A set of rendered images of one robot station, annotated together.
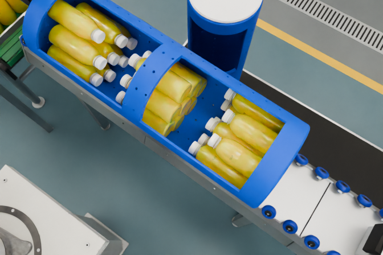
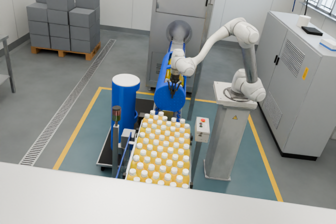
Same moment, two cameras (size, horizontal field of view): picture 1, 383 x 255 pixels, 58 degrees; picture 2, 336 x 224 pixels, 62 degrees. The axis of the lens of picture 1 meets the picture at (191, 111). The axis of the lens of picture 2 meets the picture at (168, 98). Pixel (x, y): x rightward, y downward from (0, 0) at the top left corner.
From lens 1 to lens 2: 2.96 m
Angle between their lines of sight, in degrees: 73
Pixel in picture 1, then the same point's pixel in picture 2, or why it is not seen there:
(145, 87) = not seen: hidden behind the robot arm
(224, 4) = (132, 78)
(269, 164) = not seen: hidden behind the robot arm
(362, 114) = (103, 113)
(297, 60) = (84, 133)
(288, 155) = not seen: hidden behind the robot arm
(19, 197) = (221, 94)
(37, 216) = (221, 91)
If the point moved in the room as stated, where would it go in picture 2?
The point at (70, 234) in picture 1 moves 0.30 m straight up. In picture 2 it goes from (218, 85) to (224, 59)
